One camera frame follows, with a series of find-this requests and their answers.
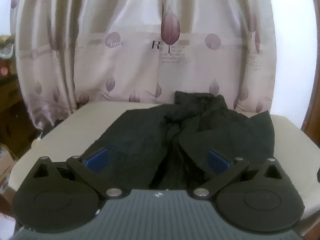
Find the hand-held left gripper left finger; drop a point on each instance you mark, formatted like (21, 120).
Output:
(96, 160)

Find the leaf print curtain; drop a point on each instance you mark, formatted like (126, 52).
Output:
(150, 42)

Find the cardboard box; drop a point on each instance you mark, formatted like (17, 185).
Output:
(5, 162)

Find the brown wooden frame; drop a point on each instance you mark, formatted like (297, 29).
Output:
(311, 115)

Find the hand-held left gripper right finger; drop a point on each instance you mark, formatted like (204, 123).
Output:
(218, 161)

